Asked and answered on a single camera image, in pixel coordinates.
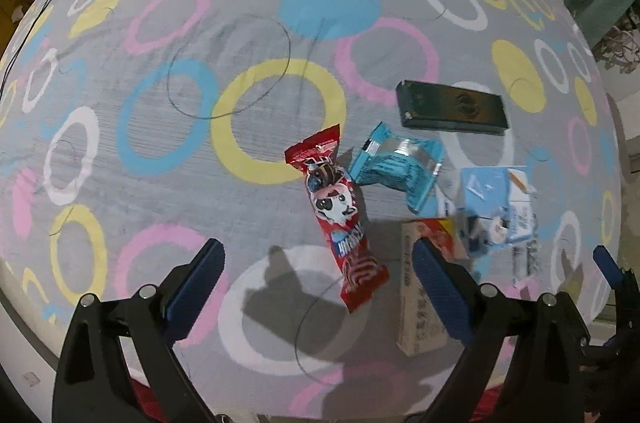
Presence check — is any grey ring-patterned cloth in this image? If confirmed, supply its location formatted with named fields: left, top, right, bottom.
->
left=0, top=0, right=626, bottom=419

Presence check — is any blue and white carton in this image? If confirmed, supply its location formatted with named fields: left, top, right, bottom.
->
left=457, top=166, right=543, bottom=284

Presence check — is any blue snack wrapper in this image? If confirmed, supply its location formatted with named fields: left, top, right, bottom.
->
left=347, top=122, right=446, bottom=215

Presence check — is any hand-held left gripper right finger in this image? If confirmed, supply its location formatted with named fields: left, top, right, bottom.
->
left=411, top=237, right=593, bottom=423

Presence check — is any dark green box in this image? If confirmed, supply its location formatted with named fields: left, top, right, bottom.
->
left=395, top=79, right=510, bottom=135

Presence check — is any floral cloth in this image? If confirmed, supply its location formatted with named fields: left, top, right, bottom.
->
left=595, top=10, right=640, bottom=74

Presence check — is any white and red box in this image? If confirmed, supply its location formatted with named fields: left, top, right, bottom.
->
left=397, top=218, right=471, bottom=358

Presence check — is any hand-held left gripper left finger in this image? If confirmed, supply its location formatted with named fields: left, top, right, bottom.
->
left=52, top=238, right=226, bottom=423

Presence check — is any red snack wrapper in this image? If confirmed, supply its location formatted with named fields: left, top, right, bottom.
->
left=284, top=123, right=390, bottom=315

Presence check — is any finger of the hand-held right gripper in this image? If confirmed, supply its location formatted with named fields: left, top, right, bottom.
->
left=593, top=245, right=640, bottom=339

